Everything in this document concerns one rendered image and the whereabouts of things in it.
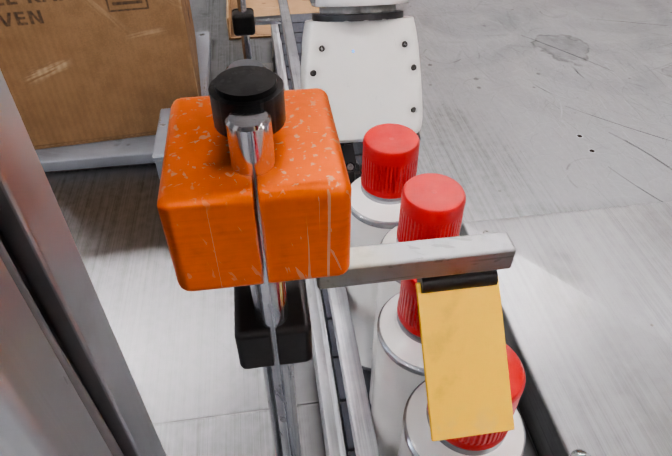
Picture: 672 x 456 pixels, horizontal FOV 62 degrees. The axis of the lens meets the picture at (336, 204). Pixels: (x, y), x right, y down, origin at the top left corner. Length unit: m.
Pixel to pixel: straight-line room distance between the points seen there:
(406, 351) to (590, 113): 0.68
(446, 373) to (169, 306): 0.41
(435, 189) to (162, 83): 0.51
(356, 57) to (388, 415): 0.27
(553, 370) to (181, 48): 0.53
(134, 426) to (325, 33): 0.35
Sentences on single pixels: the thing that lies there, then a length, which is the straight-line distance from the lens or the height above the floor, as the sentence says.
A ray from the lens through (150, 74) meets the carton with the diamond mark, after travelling 0.74.
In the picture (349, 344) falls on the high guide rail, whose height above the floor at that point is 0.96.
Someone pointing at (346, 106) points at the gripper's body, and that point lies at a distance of 0.47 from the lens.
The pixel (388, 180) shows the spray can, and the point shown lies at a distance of 0.33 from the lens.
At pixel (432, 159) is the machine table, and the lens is 0.75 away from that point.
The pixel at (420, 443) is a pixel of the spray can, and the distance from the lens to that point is 0.25.
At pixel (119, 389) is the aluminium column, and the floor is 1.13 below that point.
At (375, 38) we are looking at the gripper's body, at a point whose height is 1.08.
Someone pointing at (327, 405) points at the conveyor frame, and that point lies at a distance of 0.45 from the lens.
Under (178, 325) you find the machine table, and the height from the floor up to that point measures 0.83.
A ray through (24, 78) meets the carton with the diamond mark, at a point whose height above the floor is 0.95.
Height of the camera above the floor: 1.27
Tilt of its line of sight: 41 degrees down
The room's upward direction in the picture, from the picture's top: straight up
